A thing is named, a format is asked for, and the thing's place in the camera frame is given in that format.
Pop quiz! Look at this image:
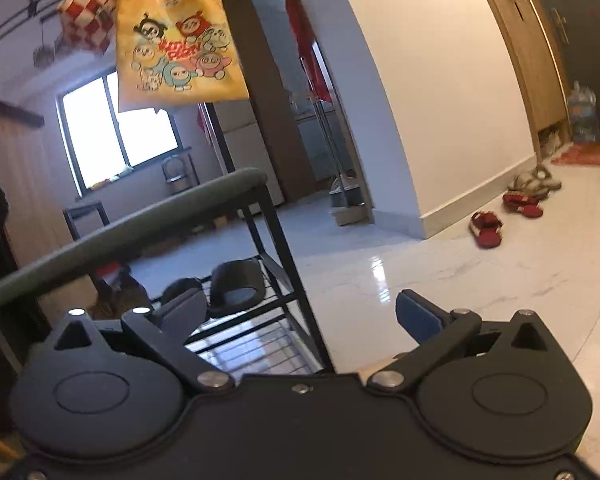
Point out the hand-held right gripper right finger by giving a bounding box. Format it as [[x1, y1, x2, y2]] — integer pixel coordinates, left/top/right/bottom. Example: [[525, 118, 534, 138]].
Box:
[[366, 289, 563, 394]]

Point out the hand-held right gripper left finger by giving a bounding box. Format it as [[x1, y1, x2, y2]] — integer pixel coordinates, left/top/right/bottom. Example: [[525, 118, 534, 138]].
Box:
[[44, 289, 235, 394]]

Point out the black slipper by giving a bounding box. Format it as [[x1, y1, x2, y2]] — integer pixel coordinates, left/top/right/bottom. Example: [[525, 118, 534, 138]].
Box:
[[159, 277, 207, 312], [207, 258, 266, 319]]

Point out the dark brown item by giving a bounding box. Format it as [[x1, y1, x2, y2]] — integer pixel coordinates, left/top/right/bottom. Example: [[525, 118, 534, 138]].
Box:
[[91, 262, 152, 320]]

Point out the red sandal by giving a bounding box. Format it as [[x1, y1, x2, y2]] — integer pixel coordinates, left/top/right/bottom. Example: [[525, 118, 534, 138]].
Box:
[[475, 227, 505, 250], [469, 211, 504, 234]]

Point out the green cushioned shoe rack bench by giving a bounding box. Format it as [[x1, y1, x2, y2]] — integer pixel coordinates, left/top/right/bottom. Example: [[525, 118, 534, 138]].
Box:
[[0, 167, 337, 379]]

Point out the black metal stool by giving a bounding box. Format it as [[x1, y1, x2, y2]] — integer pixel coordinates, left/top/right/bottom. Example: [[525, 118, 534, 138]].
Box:
[[160, 152, 201, 197]]

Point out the small black table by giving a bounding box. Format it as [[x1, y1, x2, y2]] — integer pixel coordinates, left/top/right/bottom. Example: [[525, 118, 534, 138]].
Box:
[[62, 199, 111, 242]]

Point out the broom and dustpan set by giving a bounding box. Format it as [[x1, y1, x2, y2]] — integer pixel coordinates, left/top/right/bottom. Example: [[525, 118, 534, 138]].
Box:
[[300, 55, 369, 209]]

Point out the beige shoe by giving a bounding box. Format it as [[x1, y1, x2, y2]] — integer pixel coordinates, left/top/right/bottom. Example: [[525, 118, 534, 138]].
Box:
[[532, 164, 564, 192], [507, 171, 543, 195]]

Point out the window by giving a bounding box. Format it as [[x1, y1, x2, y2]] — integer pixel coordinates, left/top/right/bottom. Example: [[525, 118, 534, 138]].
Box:
[[55, 71, 182, 197]]

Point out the red doormat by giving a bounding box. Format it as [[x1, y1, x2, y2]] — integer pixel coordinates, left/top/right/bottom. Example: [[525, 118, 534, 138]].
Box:
[[550, 140, 600, 167]]

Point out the yellow cartoon tote bag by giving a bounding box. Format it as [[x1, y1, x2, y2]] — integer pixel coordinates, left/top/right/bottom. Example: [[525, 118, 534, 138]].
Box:
[[115, 0, 251, 114]]

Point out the large clear water bottle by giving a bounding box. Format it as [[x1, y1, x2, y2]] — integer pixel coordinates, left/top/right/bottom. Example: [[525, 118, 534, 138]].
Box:
[[566, 80, 600, 144]]

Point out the wooden cabinet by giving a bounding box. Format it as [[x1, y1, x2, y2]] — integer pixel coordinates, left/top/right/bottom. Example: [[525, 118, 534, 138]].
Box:
[[471, 0, 572, 162]]

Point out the red hanging cloth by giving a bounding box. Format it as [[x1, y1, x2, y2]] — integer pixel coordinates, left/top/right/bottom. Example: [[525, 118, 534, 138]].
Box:
[[285, 0, 334, 104]]

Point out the red white checkered bag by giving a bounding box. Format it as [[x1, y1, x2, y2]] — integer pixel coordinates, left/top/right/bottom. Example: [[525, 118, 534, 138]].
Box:
[[56, 0, 137, 56]]

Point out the dark entrance door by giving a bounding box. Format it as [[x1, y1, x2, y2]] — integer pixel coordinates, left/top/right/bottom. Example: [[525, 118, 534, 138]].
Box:
[[516, 0, 600, 137]]

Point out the metal door handle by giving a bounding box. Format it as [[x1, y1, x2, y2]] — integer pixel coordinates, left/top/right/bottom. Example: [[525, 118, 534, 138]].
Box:
[[552, 7, 569, 47]]

